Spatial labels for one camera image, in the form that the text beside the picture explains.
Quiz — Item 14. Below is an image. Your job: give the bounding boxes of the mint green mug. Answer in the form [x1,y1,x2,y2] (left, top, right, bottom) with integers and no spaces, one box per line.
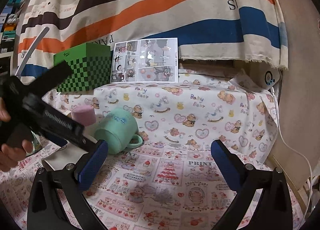
[94,108,143,155]

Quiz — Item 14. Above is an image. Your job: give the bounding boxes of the baby bear print cloth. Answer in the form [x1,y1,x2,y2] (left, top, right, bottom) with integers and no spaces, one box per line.
[44,72,278,162]

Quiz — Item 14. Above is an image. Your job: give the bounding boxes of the green checkered box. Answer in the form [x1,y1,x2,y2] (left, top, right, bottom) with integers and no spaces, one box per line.
[54,43,112,92]

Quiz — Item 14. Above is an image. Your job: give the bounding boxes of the comic picture card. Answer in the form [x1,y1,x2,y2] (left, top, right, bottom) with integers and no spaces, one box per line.
[110,38,178,83]

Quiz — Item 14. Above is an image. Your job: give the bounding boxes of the white paper cup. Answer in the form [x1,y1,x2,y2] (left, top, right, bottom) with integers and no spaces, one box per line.
[41,141,88,171]

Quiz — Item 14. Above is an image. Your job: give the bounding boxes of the green tissue pack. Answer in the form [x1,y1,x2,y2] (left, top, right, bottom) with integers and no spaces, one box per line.
[24,131,42,157]

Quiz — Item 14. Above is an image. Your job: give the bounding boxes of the white shelf unit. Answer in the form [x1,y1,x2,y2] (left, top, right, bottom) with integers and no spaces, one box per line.
[1,0,24,79]

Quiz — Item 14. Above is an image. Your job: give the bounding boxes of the person's left hand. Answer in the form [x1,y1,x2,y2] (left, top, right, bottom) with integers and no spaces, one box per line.
[0,96,34,173]

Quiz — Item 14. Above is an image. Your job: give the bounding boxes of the white cable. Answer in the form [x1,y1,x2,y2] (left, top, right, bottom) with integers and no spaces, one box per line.
[269,87,315,220]

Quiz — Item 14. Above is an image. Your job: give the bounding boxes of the white mug with pink lid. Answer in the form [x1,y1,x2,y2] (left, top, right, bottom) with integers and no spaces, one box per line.
[71,105,97,136]

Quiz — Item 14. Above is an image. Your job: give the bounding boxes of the striped cloth backdrop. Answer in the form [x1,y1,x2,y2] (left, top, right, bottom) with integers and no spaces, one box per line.
[18,0,289,83]

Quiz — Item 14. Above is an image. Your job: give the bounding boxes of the white device with blue ring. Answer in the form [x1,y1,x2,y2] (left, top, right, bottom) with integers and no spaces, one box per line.
[258,65,281,90]

